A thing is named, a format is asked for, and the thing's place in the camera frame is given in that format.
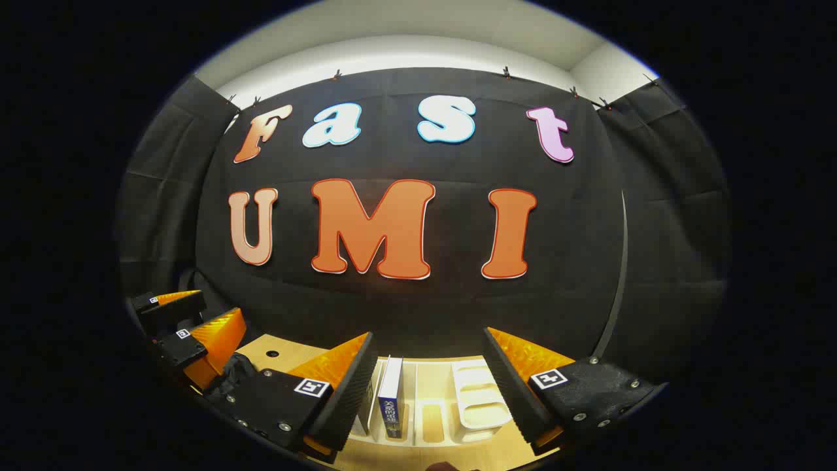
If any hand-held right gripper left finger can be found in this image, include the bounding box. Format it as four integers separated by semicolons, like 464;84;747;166
211;331;381;464

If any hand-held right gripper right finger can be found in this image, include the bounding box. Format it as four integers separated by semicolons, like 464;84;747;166
483;326;669;457

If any white plastic bookshelf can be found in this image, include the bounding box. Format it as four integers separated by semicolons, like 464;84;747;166
350;355;514;447

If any blue cover book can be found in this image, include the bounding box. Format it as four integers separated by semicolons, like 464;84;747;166
377;356;405;440

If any black schoolbag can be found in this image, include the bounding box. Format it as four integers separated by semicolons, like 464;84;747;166
199;352;262;396

